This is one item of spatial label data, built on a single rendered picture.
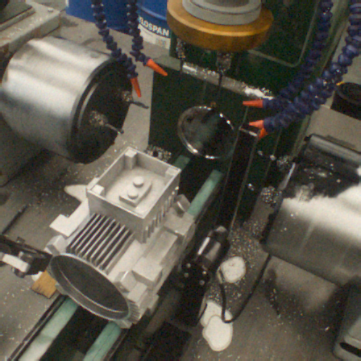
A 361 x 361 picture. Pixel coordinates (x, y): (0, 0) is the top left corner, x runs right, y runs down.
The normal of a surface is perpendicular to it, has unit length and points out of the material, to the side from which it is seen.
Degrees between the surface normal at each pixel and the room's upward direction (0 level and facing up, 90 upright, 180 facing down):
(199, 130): 90
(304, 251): 88
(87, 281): 28
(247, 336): 0
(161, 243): 0
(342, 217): 47
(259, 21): 0
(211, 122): 90
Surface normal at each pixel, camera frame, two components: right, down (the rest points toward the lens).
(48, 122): -0.40, 0.39
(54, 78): -0.18, -0.20
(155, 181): 0.11, -0.68
